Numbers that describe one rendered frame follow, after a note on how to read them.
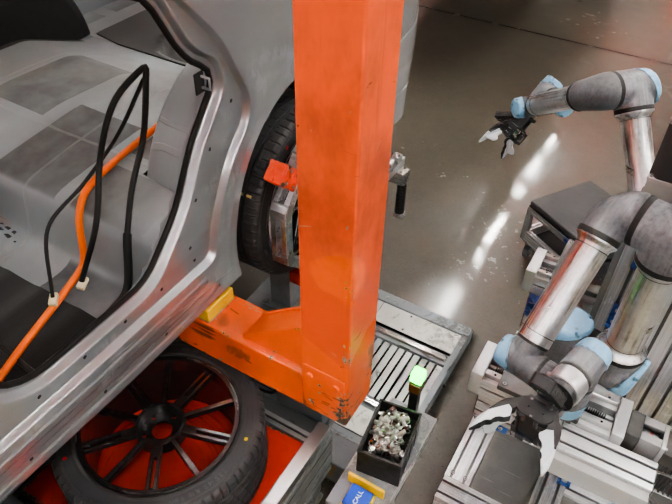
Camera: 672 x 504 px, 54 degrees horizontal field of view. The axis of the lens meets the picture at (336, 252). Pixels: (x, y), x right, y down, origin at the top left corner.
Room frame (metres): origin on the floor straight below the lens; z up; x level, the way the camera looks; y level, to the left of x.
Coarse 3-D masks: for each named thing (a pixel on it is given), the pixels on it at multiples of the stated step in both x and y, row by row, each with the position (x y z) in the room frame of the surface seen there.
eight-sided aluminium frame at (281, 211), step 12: (276, 192) 1.69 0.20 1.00; (276, 204) 1.66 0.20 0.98; (288, 204) 1.65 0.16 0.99; (276, 216) 1.65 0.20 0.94; (288, 216) 1.64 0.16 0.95; (276, 228) 1.66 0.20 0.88; (288, 228) 1.64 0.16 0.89; (276, 240) 1.65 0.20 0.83; (288, 240) 1.64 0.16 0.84; (276, 252) 1.65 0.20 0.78; (288, 252) 1.64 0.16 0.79; (288, 264) 1.64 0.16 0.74
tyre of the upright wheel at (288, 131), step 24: (288, 96) 2.00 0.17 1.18; (288, 120) 1.86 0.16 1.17; (264, 144) 1.78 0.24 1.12; (288, 144) 1.80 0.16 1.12; (264, 168) 1.71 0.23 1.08; (264, 192) 1.68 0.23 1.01; (240, 216) 1.66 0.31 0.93; (264, 216) 1.67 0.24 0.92; (240, 240) 1.65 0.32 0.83; (264, 240) 1.66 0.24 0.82; (264, 264) 1.66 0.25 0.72
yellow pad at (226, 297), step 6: (228, 288) 1.52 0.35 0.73; (222, 294) 1.49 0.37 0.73; (228, 294) 1.50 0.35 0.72; (216, 300) 1.47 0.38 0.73; (222, 300) 1.48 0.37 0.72; (228, 300) 1.50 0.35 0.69; (210, 306) 1.44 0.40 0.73; (216, 306) 1.45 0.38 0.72; (222, 306) 1.47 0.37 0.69; (204, 312) 1.42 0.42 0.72; (210, 312) 1.42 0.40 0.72; (216, 312) 1.45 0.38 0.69; (204, 318) 1.42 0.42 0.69; (210, 318) 1.42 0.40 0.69
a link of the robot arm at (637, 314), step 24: (648, 216) 1.05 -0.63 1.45; (624, 240) 1.05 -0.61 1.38; (648, 240) 1.02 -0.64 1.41; (648, 264) 1.01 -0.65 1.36; (648, 288) 1.00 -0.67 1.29; (624, 312) 1.02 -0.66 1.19; (648, 312) 1.00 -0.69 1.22; (600, 336) 1.06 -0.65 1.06; (624, 336) 1.01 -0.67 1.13; (648, 336) 1.01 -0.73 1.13; (624, 360) 0.99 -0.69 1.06; (648, 360) 1.01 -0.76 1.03; (600, 384) 1.00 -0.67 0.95; (624, 384) 0.96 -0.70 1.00
